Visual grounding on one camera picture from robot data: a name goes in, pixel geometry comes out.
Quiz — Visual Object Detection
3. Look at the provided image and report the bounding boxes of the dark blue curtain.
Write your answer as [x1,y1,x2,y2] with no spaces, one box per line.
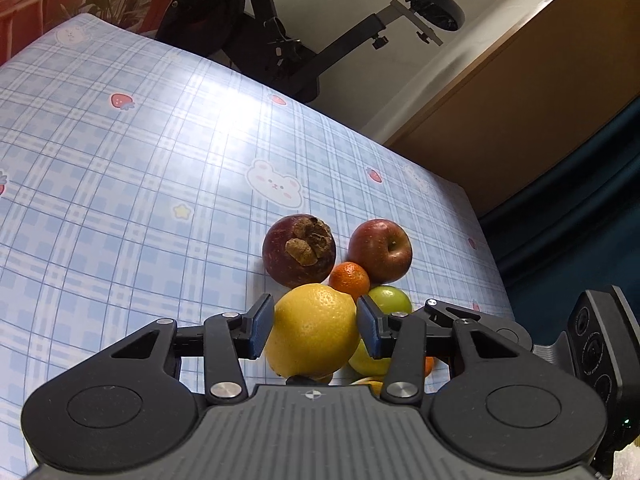
[477,105,640,356]

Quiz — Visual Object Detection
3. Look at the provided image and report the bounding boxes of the green round fruit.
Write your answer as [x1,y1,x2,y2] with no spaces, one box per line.
[347,337,401,377]
[367,285,413,317]

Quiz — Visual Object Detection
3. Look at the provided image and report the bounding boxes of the dark purple mangosteen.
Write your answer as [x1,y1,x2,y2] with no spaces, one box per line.
[262,214,337,290]

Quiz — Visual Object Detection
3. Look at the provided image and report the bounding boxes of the brown wooden cabinet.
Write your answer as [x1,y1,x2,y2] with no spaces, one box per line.
[382,0,640,218]

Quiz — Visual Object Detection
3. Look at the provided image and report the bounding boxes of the blue plaid tablecloth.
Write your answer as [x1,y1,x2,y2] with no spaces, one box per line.
[0,14,516,480]

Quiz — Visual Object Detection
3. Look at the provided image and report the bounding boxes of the light fluffy rug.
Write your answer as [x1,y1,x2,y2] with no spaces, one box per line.
[607,440,640,480]

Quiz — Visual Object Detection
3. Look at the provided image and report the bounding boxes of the black exercise bike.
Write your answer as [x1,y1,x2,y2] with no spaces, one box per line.
[155,0,467,102]

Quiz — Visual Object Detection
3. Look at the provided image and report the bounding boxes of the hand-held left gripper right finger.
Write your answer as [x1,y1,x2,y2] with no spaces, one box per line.
[356,294,542,405]

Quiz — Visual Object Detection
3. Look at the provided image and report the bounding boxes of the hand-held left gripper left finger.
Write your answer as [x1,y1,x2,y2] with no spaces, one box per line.
[95,294,276,405]

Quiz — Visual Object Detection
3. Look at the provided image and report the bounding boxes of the large yellow citrus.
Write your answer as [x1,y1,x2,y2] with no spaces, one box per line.
[264,283,362,380]

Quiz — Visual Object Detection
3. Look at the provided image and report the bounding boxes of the red apple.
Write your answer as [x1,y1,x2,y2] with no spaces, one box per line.
[347,218,413,286]

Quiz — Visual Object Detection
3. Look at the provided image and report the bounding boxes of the small yellow fruit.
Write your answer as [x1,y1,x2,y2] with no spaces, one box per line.
[350,377,386,395]

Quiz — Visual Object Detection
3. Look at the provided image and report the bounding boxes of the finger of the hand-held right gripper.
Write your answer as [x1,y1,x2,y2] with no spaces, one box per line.
[424,298,506,334]

